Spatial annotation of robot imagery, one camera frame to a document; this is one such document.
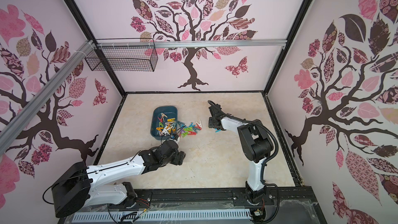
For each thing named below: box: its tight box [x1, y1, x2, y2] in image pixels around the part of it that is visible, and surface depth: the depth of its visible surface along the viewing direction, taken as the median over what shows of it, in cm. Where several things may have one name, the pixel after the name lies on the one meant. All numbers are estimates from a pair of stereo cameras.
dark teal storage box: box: [150, 105, 179, 141], surface depth 102 cm
